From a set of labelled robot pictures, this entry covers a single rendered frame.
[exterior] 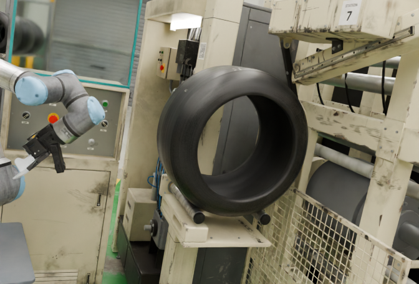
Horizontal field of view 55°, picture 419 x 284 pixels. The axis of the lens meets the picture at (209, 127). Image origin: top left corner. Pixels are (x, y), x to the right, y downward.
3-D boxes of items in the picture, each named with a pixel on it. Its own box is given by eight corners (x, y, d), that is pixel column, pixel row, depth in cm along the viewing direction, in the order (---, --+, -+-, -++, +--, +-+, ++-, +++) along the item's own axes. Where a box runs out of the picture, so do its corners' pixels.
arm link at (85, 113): (96, 96, 146) (111, 118, 145) (68, 116, 146) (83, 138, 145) (86, 92, 137) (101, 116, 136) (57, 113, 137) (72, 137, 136)
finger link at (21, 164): (2, 169, 134) (24, 149, 139) (15, 181, 137) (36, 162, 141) (5, 169, 132) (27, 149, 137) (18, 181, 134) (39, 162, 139)
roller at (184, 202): (168, 190, 179) (169, 181, 178) (178, 191, 180) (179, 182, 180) (192, 224, 147) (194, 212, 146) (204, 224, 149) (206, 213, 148)
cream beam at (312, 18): (265, 33, 181) (272, 0, 178) (312, 43, 190) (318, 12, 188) (359, 32, 125) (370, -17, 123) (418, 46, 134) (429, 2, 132)
